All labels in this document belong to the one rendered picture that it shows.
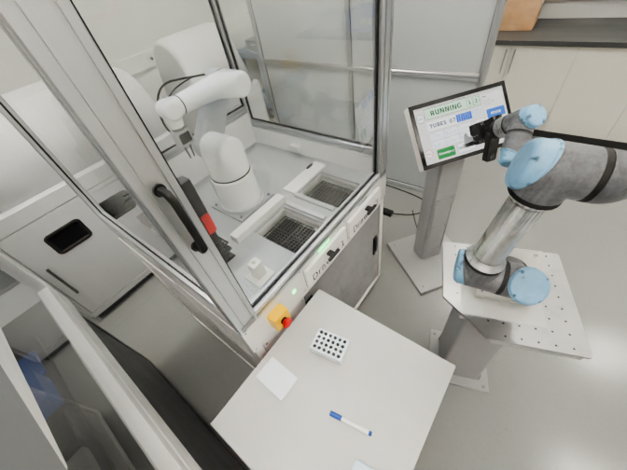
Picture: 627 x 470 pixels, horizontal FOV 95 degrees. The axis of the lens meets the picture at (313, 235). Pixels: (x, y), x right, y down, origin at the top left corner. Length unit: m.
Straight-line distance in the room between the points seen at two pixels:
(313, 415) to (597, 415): 1.52
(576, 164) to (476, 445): 1.47
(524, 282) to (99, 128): 1.10
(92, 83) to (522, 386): 2.11
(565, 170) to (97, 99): 0.85
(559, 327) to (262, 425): 1.07
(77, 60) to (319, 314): 1.02
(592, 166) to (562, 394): 1.54
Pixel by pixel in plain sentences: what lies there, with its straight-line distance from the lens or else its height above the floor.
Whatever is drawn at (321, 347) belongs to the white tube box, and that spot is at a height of 0.80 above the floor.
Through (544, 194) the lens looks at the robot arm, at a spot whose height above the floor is 1.37.
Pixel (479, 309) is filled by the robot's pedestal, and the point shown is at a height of 0.76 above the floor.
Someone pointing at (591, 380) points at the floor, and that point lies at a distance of 2.26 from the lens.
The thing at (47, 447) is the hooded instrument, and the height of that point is 1.38.
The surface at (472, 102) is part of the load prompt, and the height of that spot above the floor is 1.15.
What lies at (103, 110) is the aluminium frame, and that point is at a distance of 0.58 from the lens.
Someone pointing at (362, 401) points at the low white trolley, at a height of 0.76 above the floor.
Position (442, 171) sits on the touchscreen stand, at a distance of 1.77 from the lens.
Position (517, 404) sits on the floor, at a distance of 2.04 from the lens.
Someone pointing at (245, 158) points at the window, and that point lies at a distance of 0.76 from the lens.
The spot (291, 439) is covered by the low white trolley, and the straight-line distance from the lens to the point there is 1.10.
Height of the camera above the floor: 1.83
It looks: 46 degrees down
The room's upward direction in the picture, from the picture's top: 12 degrees counter-clockwise
